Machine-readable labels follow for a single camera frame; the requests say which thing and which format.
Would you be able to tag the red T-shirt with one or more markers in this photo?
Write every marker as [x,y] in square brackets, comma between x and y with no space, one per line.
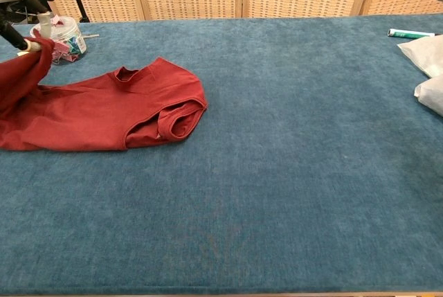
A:
[86,117]

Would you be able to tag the pink binder clip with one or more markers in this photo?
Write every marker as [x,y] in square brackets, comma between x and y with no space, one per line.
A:
[57,21]

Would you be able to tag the green white tube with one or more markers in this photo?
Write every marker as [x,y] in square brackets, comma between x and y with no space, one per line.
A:
[405,34]

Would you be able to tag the clear jar of binder clips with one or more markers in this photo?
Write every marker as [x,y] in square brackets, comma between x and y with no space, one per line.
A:
[71,39]

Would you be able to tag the translucent bag with QR label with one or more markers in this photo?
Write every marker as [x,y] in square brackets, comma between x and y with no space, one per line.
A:
[425,54]

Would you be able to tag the blue carpet table cover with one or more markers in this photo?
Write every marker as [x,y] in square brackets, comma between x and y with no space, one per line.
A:
[277,172]

